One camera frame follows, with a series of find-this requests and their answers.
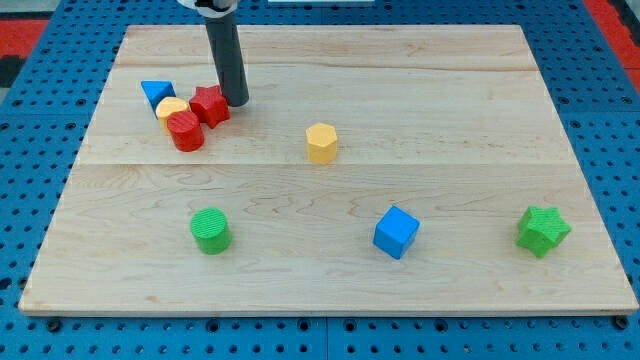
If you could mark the blue triangle block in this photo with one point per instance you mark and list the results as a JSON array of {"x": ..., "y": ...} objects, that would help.
[{"x": 156, "y": 91}]

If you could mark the blue cube block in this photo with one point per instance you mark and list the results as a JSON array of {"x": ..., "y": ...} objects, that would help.
[{"x": 395, "y": 232}]

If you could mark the green cylinder block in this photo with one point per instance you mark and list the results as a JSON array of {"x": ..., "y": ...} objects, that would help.
[{"x": 210, "y": 229}]

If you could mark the green star block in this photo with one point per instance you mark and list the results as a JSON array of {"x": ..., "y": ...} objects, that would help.
[{"x": 541, "y": 229}]

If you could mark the red cylinder block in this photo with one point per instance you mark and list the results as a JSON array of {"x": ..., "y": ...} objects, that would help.
[{"x": 185, "y": 131}]

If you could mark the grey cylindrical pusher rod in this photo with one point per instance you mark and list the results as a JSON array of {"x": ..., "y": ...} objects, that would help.
[{"x": 225, "y": 46}]

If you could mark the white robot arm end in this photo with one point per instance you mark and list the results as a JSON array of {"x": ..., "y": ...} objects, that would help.
[{"x": 211, "y": 8}]

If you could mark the red star block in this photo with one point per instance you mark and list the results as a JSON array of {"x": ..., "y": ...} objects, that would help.
[{"x": 209, "y": 105}]

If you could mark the yellow hexagon block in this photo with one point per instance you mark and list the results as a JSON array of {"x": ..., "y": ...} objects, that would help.
[{"x": 321, "y": 143}]

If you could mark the wooden board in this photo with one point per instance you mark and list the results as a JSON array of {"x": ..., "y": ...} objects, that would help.
[{"x": 453, "y": 124}]

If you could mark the yellow heart block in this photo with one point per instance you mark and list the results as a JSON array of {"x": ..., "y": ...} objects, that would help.
[{"x": 166, "y": 107}]

